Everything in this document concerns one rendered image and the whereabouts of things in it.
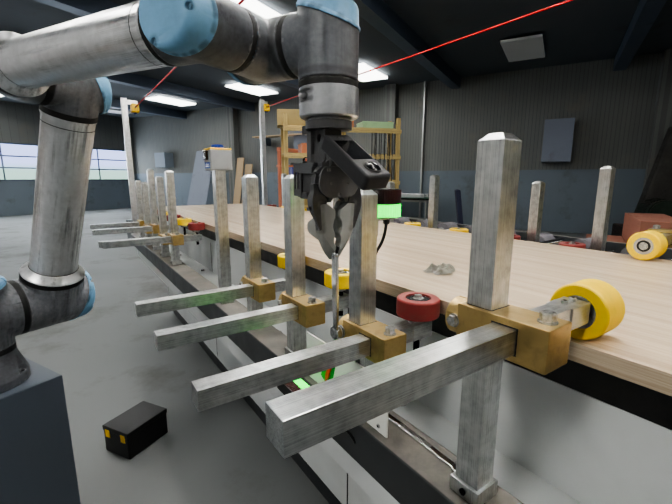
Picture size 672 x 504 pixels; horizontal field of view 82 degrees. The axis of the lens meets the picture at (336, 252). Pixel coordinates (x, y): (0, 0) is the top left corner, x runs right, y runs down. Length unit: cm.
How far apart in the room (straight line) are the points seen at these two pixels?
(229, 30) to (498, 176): 39
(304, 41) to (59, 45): 39
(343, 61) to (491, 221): 30
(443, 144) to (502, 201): 933
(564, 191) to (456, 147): 246
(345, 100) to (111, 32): 34
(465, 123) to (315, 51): 918
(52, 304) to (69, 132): 48
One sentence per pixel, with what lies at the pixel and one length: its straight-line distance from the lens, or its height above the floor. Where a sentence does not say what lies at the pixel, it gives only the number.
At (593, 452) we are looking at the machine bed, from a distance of 77.
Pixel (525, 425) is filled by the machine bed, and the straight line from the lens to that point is 81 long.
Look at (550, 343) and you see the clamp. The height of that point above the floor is 96.
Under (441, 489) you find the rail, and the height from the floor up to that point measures 70.
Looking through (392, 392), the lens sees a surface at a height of 95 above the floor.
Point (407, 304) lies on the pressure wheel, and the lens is 71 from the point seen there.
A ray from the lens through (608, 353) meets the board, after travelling 63.
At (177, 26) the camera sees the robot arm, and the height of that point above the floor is 130.
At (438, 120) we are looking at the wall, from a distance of 990.
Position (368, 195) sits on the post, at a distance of 66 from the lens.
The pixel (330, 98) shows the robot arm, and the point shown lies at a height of 124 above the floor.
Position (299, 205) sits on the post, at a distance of 87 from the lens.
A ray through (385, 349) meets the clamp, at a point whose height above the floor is 85.
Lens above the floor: 113
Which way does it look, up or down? 11 degrees down
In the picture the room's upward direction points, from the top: straight up
